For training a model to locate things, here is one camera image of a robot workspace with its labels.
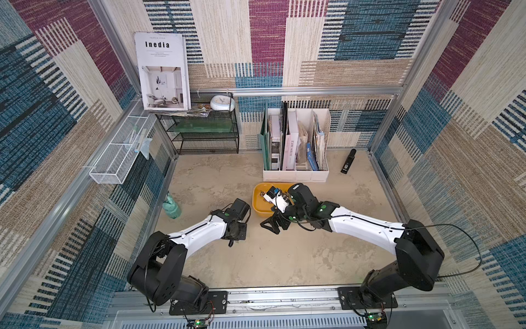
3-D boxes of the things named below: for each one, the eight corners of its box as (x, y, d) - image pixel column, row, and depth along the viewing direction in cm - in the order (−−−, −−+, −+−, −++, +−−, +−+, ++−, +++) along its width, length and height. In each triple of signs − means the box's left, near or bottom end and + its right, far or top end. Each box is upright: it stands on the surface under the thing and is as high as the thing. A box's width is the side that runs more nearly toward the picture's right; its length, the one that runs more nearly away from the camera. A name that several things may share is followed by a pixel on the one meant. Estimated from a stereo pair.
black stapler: (340, 172, 113) (343, 165, 109) (349, 154, 122) (352, 147, 117) (346, 174, 112) (349, 168, 108) (355, 156, 120) (358, 149, 116)
